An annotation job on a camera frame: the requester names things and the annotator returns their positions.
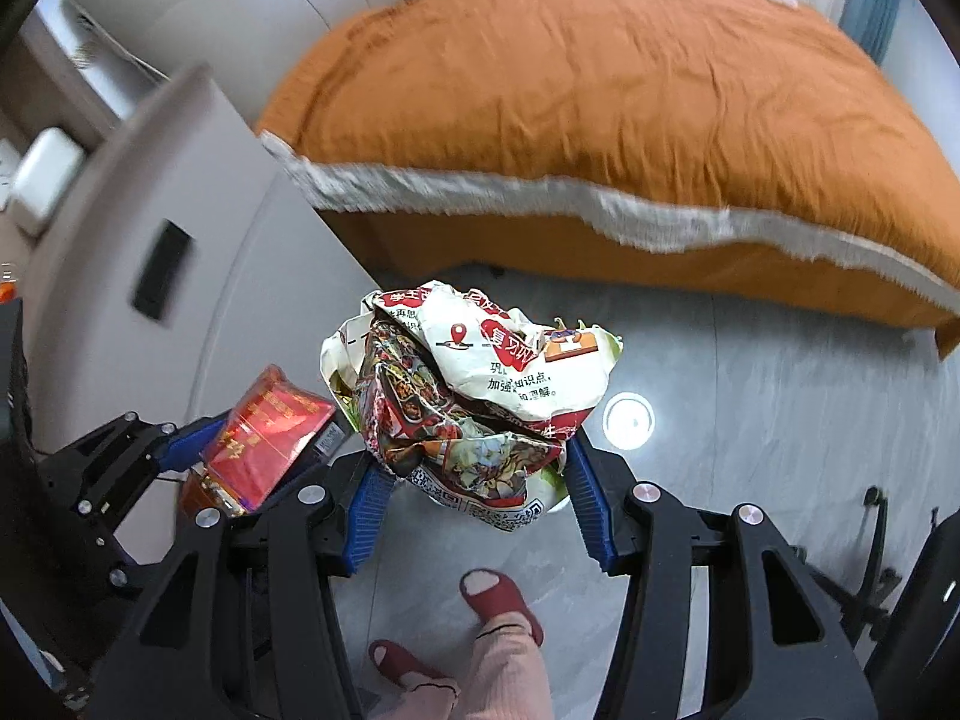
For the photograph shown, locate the bed with orange blanket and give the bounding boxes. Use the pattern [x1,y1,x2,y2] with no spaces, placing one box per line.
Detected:
[255,0,960,361]

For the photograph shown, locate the grey bedside cabinet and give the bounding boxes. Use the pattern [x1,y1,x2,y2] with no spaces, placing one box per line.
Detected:
[28,64,380,466]

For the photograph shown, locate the blue curtain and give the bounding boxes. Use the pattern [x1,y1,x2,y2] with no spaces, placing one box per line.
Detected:
[838,0,910,62]

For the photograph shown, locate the white printed wrapper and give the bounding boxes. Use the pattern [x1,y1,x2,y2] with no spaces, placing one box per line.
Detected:
[321,281,625,428]

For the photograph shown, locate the black office chair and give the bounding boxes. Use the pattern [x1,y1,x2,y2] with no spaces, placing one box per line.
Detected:
[791,486,960,720]

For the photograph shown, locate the person's right red slipper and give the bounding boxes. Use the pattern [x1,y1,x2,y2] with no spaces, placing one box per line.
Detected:
[459,570,545,647]

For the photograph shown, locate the white rounded box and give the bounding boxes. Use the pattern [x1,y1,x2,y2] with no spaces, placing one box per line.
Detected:
[6,127,86,235]

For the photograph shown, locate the red snack packet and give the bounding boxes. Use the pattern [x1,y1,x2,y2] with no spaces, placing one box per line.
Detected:
[180,364,338,517]

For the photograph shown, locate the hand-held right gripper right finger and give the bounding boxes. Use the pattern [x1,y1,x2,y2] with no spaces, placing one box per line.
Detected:
[564,431,880,720]

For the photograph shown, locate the person's red slipper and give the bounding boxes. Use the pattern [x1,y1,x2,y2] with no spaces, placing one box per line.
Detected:
[459,570,545,647]
[367,639,451,691]

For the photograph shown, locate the person's left pink trouser leg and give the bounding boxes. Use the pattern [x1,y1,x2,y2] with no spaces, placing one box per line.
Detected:
[373,675,460,720]

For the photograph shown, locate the person's right pink trouser leg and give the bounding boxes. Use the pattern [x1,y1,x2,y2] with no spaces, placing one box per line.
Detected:
[454,615,547,720]

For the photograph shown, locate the person's left red slipper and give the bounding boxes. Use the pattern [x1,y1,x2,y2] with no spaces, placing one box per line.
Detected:
[367,639,451,691]

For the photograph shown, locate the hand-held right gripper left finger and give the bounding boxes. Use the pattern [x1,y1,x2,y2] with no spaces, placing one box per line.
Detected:
[90,450,397,720]

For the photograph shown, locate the person's pink trouser leg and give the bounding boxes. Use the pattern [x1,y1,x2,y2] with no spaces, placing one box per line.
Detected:
[373,675,460,720]
[454,615,547,720]

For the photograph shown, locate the black cabinet handle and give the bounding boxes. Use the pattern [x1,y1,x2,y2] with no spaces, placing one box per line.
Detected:
[132,220,194,321]

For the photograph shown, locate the beige padded headboard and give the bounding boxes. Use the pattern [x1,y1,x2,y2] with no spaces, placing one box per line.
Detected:
[64,0,470,117]

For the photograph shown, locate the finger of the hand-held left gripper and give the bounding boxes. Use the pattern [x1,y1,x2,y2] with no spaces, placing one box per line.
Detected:
[73,491,197,595]
[36,411,230,522]

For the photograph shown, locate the colourful snack wrapper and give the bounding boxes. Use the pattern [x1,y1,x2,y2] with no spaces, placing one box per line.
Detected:
[352,315,578,533]

